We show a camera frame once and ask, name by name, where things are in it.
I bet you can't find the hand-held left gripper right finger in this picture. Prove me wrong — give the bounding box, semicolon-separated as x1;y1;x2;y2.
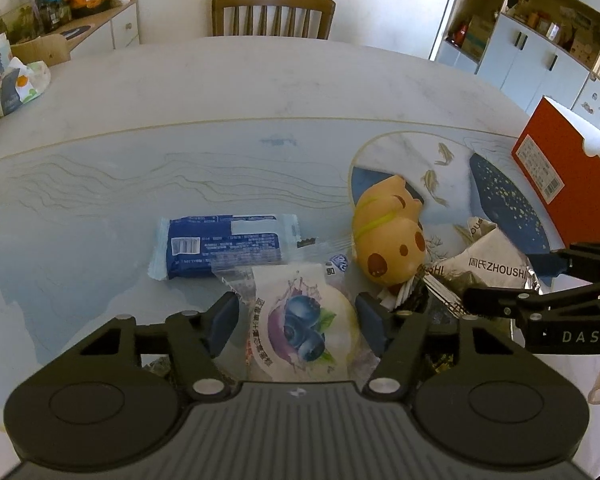
356;294;546;401

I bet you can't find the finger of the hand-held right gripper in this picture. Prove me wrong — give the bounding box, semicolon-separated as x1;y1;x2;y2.
530;242;600;278
464;280;600;318

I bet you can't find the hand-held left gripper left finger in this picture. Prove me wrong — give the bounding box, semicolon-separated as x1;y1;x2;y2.
47;291;241;403

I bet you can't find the silver white snack packet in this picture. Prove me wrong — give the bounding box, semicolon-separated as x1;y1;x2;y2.
422;216;548;318

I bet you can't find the blueberry bread packet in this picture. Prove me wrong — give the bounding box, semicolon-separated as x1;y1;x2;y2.
212;254;381;386

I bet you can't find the blue snack packet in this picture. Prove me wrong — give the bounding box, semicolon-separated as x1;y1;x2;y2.
149;213;301;281

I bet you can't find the red cardboard box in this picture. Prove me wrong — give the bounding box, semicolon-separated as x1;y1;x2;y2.
511;96;600;256

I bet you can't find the white patterned desktop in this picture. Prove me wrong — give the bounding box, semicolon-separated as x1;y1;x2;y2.
0;35;600;441

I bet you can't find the yellow brown capybara toy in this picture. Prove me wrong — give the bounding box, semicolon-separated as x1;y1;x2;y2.
352;175;427;287

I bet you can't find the white printed tissue pack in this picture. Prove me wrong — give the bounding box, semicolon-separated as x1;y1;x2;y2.
7;56;52;107

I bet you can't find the dark wooden chair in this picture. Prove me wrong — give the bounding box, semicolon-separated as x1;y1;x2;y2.
211;0;337;41

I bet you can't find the white wooden sideboard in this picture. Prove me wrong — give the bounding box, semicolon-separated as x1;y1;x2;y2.
0;0;141;68

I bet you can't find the light wooden chair back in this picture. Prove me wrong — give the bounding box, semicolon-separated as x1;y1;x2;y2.
11;35;71;67

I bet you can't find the white wall cabinet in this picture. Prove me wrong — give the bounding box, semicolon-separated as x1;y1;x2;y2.
429;0;600;128

